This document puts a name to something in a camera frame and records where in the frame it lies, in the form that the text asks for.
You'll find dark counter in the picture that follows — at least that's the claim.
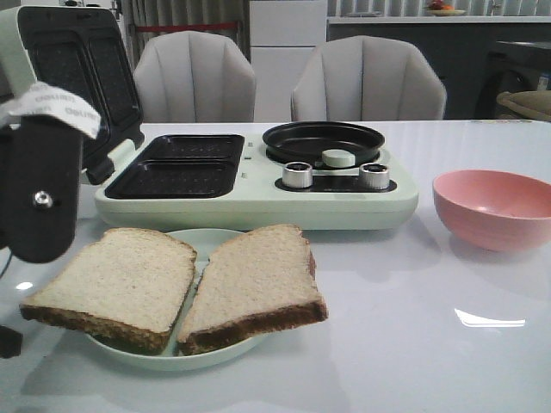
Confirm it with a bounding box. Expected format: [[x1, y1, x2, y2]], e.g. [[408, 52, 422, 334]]
[[327, 15, 550, 120]]

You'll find tan cushion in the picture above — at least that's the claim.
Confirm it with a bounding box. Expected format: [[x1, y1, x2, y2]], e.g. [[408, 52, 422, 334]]
[[496, 90, 550, 122]]

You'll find left grey chair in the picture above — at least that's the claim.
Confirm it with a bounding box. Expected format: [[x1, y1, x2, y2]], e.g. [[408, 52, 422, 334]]
[[133, 31, 256, 123]]

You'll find white cabinet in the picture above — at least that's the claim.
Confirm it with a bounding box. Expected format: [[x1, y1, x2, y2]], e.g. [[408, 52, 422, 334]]
[[249, 1, 327, 122]]

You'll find grey chair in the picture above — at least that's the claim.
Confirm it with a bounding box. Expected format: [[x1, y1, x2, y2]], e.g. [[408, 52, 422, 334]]
[[290, 35, 447, 121], [133, 31, 256, 123]]

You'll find left silver control knob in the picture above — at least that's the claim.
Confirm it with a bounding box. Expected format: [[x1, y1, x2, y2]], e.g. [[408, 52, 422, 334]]
[[282, 162, 313, 189]]

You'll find green breakfast maker lid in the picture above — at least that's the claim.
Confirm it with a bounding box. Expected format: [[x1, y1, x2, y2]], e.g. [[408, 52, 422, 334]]
[[1, 5, 144, 184]]

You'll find light green plate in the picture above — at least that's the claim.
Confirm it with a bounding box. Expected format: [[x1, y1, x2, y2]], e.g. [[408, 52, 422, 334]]
[[88, 228, 266, 372]]

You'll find fruit plate on counter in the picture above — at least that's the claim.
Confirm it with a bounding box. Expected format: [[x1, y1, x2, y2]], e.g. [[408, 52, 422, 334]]
[[424, 0, 466, 16]]

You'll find bread slice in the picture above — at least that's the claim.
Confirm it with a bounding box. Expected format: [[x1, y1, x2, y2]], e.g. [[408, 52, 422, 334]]
[[177, 224, 328, 355], [20, 228, 197, 354]]

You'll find right grey chair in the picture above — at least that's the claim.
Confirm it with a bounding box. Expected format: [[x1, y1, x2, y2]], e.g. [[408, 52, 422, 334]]
[[290, 35, 447, 121]]

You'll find green breakfast maker base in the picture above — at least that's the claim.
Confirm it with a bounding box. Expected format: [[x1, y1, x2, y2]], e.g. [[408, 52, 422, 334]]
[[95, 126, 418, 231]]

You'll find pink bowl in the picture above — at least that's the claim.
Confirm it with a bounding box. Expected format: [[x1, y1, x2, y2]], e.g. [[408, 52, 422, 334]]
[[432, 170, 550, 252]]

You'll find black round frying pan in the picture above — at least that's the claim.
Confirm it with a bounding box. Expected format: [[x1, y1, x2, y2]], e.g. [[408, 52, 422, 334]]
[[263, 121, 385, 170]]

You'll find right silver control knob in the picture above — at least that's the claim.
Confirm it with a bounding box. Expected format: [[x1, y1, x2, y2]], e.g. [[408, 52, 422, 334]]
[[358, 163, 390, 190]]

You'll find silver control knob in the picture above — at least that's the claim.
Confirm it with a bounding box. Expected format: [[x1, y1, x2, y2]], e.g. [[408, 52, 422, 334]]
[[282, 162, 313, 189], [358, 163, 390, 190]]

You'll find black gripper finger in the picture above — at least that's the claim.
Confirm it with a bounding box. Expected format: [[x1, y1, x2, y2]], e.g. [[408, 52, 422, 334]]
[[0, 79, 103, 264]]

